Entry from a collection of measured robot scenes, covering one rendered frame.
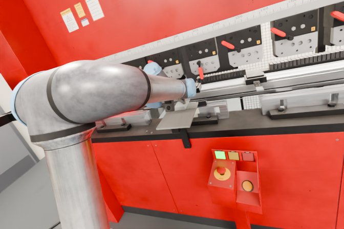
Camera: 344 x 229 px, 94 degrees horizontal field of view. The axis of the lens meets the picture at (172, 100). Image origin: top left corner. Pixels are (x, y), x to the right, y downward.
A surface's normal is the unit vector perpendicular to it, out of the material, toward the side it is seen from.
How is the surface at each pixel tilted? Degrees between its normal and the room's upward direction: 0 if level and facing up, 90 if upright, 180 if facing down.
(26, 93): 57
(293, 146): 90
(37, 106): 82
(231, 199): 90
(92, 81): 67
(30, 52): 90
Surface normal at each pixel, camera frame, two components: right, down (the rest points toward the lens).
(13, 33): 0.91, -0.14
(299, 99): -0.29, 0.42
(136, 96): 0.75, 0.35
